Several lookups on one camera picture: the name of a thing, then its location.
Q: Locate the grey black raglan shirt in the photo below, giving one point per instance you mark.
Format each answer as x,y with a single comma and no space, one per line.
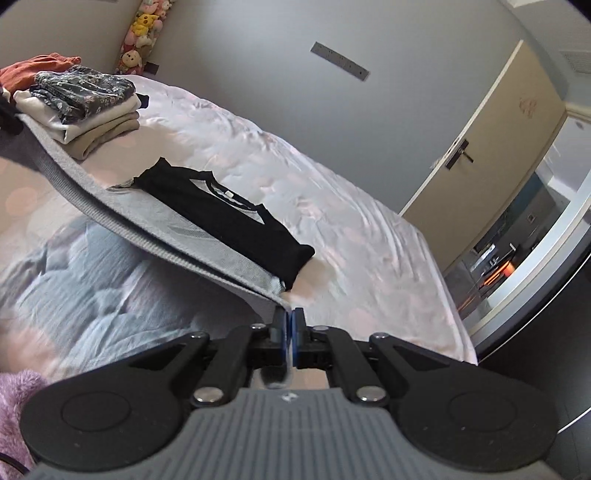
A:
184,216

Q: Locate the black sliding wardrobe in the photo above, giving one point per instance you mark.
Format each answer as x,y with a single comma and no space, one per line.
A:
551,349

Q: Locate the orange folded sweater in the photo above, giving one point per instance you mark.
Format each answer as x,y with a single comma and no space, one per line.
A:
21,75

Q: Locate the black wall socket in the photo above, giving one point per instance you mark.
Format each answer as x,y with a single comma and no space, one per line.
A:
150,68

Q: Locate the stack of folded clothes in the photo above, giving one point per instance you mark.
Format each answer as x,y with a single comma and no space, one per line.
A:
80,139

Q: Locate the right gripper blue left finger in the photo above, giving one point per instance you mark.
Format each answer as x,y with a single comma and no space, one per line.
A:
235,357

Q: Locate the pink dotted bed sheet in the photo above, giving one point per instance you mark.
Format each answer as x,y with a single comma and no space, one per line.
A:
372,271

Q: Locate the orange chair in hallway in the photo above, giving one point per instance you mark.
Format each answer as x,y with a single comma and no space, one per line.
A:
501,271

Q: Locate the plush toy column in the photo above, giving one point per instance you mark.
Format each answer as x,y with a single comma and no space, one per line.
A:
141,36

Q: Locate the dark floral folded garment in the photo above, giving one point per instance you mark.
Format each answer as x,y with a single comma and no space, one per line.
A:
80,92

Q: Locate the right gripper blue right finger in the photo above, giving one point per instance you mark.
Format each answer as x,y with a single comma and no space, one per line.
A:
333,351

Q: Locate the beige bedroom door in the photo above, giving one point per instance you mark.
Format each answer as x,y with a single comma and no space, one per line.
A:
509,133

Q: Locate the grey wall switch panel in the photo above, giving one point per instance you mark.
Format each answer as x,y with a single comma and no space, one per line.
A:
340,61

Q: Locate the black door handle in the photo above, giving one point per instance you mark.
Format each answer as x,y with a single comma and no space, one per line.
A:
459,152

